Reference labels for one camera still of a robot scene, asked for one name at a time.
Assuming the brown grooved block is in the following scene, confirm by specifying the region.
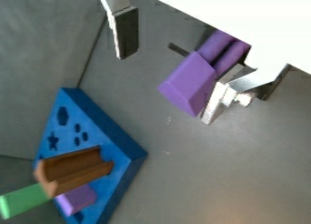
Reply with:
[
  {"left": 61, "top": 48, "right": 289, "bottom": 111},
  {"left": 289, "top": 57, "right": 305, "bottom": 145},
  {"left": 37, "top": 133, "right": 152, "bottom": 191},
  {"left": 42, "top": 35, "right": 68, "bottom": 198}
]
[{"left": 33, "top": 146, "right": 115, "bottom": 198}]

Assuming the green cylinder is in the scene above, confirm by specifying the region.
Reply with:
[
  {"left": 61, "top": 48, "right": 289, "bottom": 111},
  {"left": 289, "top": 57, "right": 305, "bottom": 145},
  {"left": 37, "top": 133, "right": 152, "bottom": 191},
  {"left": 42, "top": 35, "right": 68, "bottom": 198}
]
[{"left": 0, "top": 183, "right": 49, "bottom": 219}]

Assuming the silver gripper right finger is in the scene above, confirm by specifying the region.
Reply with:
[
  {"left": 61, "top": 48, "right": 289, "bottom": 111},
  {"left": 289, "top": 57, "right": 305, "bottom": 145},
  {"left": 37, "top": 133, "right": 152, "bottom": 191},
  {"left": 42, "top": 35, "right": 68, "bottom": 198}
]
[{"left": 200, "top": 64, "right": 291, "bottom": 125}]

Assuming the purple square block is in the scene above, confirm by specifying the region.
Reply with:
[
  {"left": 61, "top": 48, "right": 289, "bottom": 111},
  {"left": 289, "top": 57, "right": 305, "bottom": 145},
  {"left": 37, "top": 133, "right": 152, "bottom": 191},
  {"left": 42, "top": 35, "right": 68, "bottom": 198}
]
[{"left": 54, "top": 185, "right": 97, "bottom": 217}]

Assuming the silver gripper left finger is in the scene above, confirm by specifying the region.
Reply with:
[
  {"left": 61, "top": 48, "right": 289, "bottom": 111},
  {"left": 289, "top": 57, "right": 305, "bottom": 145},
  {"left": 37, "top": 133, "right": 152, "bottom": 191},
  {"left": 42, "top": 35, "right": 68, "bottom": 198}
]
[{"left": 100, "top": 0, "right": 139, "bottom": 59}]

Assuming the purple three prong object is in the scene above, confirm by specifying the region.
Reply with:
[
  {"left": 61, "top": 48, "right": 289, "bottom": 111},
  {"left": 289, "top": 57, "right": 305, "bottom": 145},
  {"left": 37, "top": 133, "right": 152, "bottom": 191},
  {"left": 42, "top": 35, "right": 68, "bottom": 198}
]
[{"left": 157, "top": 30, "right": 249, "bottom": 117}]

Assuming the blue shape sorter board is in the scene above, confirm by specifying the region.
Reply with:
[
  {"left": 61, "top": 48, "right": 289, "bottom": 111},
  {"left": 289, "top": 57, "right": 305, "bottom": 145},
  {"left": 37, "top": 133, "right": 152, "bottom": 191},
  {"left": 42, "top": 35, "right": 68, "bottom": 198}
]
[{"left": 34, "top": 87, "right": 147, "bottom": 224}]

